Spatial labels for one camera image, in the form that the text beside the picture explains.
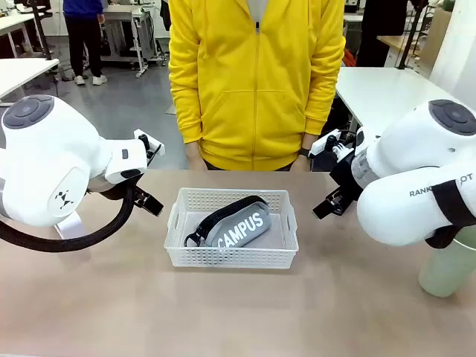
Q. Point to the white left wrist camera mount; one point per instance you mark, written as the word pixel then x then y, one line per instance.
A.
pixel 156 143

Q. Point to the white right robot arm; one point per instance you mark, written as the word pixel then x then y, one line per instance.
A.
pixel 409 178

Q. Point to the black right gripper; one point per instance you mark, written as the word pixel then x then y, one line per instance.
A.
pixel 346 178

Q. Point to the white background workbench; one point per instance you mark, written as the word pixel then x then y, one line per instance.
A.
pixel 126 22

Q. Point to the person in black clothes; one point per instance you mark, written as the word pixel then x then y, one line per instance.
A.
pixel 379 33

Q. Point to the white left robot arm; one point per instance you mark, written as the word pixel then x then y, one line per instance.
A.
pixel 44 160

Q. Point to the person left hand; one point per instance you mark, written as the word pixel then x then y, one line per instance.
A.
pixel 299 163

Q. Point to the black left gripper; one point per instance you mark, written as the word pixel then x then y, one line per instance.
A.
pixel 137 187

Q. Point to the pale green plastic cup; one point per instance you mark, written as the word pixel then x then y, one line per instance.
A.
pixel 446 267

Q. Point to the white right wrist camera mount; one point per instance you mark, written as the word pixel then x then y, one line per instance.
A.
pixel 320 145

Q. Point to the white side table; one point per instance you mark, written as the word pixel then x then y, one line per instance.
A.
pixel 390 93
pixel 22 74

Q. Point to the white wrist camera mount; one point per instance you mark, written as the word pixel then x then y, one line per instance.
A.
pixel 320 145
pixel 156 143

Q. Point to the person in blue jacket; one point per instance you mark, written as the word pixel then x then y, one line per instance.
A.
pixel 83 33

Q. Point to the person in yellow hoodie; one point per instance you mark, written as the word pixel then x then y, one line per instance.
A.
pixel 256 82

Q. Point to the white perforated plastic basket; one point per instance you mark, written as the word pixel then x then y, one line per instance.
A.
pixel 230 256

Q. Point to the black wristwatch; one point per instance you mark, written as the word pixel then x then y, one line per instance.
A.
pixel 305 152

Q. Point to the grey CAMPUS zipper pouch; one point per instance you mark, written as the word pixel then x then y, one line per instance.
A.
pixel 238 227

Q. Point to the person right hand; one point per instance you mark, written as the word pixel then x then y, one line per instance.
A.
pixel 195 158

